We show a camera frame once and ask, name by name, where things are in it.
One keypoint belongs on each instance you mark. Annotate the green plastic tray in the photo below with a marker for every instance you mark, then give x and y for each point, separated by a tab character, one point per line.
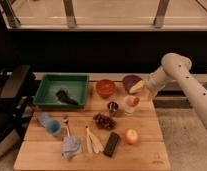
75	85

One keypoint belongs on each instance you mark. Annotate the purple bowl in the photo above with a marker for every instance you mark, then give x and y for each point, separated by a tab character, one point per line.
130	80

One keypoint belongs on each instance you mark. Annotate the clear cup with red item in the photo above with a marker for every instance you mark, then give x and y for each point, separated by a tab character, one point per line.
130	104

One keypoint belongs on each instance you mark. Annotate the blue plastic cup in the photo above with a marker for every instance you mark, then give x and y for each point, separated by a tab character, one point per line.
51	125

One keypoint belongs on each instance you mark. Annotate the small metal cup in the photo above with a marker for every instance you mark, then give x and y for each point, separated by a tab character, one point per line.
112	108

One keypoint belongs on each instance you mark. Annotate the crumpled blue cloth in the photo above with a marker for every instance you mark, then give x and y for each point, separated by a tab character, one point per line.
71	146

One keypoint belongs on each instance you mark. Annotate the dark grape bunch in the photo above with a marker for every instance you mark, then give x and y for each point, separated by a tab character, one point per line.
104	122

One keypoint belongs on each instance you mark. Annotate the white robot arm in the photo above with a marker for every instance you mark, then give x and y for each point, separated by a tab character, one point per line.
176	67

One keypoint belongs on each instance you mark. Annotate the red bowl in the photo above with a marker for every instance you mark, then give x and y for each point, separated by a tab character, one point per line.
105	88

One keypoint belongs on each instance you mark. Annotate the black chair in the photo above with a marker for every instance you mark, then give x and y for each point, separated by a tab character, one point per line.
16	90

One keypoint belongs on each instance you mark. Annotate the black object in tray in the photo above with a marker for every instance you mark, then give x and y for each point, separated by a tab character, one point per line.
62	96

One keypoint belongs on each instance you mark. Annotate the orange apple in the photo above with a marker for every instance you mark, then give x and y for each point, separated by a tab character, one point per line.
131	136

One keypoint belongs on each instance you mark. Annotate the black rectangular block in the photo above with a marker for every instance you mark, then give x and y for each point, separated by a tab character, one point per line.
111	144

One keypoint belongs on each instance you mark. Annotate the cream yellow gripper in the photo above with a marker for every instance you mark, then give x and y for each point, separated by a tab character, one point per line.
135	88

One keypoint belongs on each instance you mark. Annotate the metal spoon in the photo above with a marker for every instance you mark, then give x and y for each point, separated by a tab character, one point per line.
66	122

